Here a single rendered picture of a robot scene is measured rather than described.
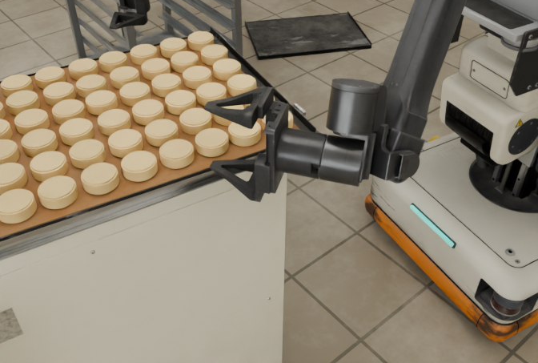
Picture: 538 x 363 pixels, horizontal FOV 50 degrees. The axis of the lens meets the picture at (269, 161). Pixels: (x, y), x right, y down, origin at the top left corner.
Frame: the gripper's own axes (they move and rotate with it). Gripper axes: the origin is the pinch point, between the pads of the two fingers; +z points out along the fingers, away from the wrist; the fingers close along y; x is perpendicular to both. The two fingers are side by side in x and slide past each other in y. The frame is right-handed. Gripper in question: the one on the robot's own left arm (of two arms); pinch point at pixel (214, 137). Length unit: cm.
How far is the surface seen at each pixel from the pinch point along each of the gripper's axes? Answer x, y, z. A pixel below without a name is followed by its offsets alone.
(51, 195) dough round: -10.3, 6.3, 19.6
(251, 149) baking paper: 9.2, 8.7, -1.9
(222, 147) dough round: 6.6, 7.2, 1.8
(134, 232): -3.1, 19.0, 13.4
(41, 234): -11.3, 13.7, 22.7
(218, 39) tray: 41.2, 9.0, 15.6
